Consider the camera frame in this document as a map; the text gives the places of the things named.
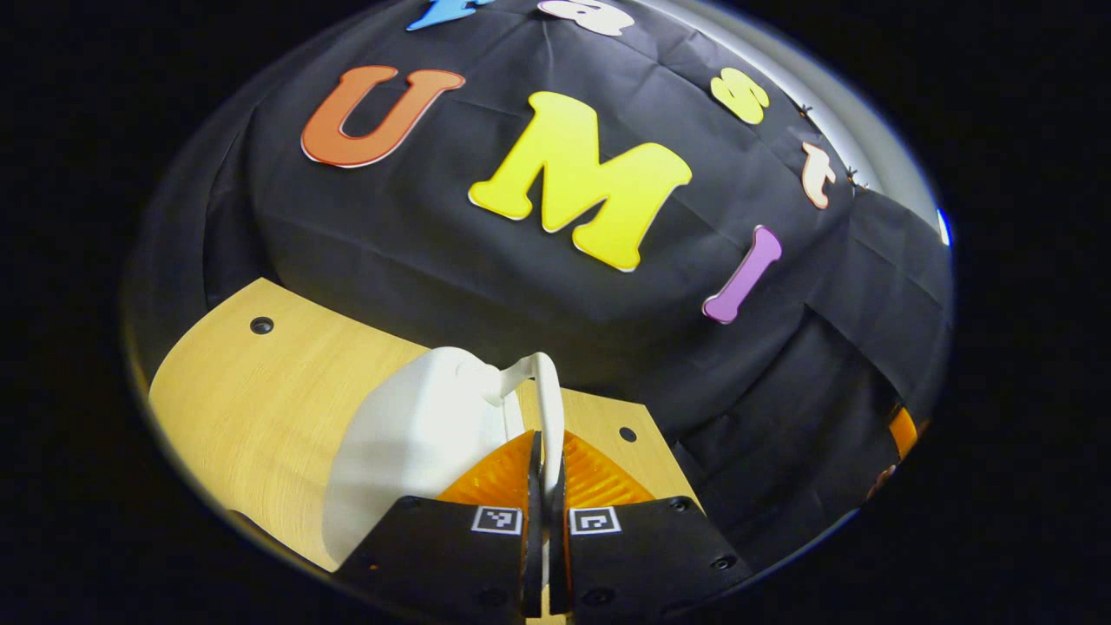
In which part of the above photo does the black backdrop cloth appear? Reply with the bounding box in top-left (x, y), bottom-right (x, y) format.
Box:
top-left (122, 0), bottom-right (956, 574)

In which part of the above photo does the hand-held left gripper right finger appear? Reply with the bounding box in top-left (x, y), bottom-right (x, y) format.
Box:
top-left (549, 430), bottom-right (754, 622)

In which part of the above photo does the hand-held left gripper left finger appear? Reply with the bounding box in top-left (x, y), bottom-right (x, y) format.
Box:
top-left (334, 430), bottom-right (543, 622)

